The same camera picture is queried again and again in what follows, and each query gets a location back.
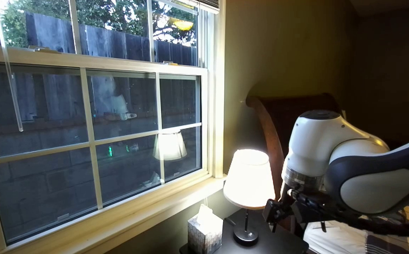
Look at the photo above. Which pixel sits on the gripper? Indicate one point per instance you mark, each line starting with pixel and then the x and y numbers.
pixel 308 206

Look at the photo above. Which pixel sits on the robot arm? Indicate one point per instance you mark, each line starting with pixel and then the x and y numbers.
pixel 366 183

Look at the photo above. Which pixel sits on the window blind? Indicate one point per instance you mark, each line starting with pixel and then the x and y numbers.
pixel 208 3

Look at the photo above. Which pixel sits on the white framed window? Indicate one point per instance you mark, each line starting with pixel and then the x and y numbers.
pixel 91 63

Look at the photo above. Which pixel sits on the white pillow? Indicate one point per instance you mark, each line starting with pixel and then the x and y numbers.
pixel 331 240

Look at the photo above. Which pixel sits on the table lamp white shade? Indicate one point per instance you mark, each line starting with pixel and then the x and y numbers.
pixel 248 180

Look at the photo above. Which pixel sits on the dark wooden headboard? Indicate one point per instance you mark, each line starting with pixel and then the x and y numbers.
pixel 278 120

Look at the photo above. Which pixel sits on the patchwork quilt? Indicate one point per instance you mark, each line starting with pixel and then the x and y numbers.
pixel 402 243

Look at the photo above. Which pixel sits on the patterned tissue box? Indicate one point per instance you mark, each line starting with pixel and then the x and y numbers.
pixel 204 233

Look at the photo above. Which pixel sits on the clear blind wand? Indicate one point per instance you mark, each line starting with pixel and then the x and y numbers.
pixel 8 67

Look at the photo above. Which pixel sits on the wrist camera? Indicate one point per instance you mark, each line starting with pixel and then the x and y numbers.
pixel 273 211

